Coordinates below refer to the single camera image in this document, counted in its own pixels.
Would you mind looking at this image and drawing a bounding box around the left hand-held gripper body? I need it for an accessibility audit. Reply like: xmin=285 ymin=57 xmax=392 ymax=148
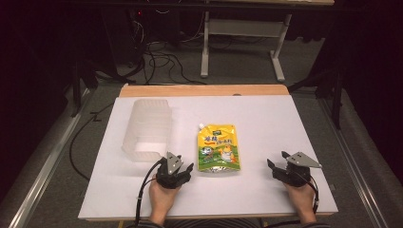
xmin=156 ymin=151 xmax=188 ymax=190

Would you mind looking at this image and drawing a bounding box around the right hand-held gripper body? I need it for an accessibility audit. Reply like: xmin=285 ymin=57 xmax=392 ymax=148
xmin=272 ymin=151 xmax=323 ymax=187

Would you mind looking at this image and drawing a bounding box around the yellow spouted sauce pouch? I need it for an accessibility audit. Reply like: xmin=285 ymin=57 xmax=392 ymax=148
xmin=197 ymin=123 xmax=242 ymax=174

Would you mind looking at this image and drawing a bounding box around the translucent plastic storage box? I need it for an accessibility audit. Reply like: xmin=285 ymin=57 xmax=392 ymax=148
xmin=121 ymin=98 xmax=174 ymax=163

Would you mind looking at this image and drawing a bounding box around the person's left hand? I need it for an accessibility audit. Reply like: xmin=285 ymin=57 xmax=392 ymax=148
xmin=148 ymin=182 xmax=182 ymax=219

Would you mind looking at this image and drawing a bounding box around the person's right hand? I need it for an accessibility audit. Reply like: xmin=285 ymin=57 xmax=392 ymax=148
xmin=282 ymin=182 xmax=317 ymax=219

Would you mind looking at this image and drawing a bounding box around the white table cover board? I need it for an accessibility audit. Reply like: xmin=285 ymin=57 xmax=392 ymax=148
xmin=77 ymin=95 xmax=339 ymax=221

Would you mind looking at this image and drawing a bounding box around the black metal stand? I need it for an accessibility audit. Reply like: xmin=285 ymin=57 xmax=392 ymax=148
xmin=69 ymin=58 xmax=100 ymax=119
xmin=287 ymin=65 xmax=346 ymax=130

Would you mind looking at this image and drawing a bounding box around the right hand-held gripper cable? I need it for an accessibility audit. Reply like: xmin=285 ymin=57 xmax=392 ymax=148
xmin=300 ymin=172 xmax=320 ymax=215

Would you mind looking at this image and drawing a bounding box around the hand-held gripper cable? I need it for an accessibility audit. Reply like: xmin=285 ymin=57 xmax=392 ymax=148
xmin=134 ymin=158 xmax=166 ymax=227
xmin=300 ymin=172 xmax=320 ymax=215

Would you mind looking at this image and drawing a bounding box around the left hand-held gripper cable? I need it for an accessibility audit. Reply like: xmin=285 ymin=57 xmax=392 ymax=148
xmin=134 ymin=158 xmax=166 ymax=227

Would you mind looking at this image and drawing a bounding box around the aluminium floor rail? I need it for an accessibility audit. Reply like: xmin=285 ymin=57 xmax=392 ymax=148
xmin=0 ymin=87 xmax=91 ymax=228
xmin=317 ymin=97 xmax=395 ymax=228

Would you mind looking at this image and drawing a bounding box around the black floor cable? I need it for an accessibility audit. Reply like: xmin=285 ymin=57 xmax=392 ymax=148
xmin=68 ymin=104 xmax=114 ymax=182

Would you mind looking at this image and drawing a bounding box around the bundle of black floor cables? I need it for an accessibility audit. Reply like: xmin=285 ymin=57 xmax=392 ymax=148
xmin=125 ymin=9 xmax=208 ymax=86

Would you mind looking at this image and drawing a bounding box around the white metal desk frame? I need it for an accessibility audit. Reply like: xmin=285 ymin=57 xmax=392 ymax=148
xmin=200 ymin=10 xmax=293 ymax=84

